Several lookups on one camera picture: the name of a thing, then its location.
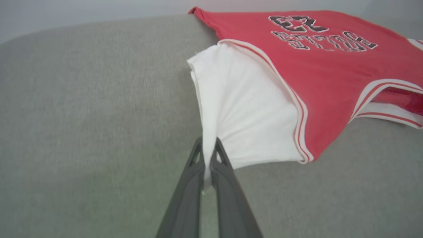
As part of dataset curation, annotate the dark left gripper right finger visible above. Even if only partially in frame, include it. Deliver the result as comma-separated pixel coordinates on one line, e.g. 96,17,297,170
210,137,264,238

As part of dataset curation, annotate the red white basketball jersey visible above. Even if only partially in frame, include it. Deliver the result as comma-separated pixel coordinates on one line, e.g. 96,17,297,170
187,6,423,193

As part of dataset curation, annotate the grey fabric sofa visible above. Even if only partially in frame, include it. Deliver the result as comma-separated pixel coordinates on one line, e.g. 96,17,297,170
0,13,423,238

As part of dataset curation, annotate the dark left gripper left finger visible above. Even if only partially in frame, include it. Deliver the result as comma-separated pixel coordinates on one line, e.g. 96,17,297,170
155,136,206,238

